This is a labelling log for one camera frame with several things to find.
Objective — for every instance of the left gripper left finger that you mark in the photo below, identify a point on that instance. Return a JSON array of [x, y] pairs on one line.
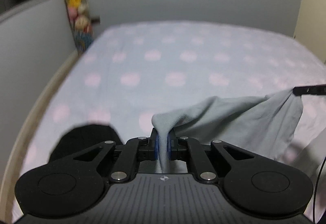
[[154, 145]]

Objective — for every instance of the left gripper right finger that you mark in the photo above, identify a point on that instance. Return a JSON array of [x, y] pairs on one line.
[[172, 145]]

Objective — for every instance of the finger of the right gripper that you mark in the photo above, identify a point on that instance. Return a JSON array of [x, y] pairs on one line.
[[316, 90]]

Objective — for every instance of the grey t-shirt garment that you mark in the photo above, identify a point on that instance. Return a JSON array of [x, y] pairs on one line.
[[263, 125]]

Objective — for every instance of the cream room door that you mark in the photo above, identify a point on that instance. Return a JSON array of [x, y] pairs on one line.
[[310, 27]]

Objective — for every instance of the polka dot bed sheet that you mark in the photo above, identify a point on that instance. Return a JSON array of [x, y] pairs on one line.
[[134, 71]]

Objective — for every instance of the black sock foot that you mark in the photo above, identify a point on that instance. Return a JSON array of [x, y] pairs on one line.
[[83, 137]]

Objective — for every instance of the hanging plush toy organizer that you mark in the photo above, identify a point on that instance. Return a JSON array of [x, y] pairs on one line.
[[80, 23]]

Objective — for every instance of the wooden bed frame edge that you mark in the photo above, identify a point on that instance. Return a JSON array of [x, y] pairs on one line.
[[25, 135]]

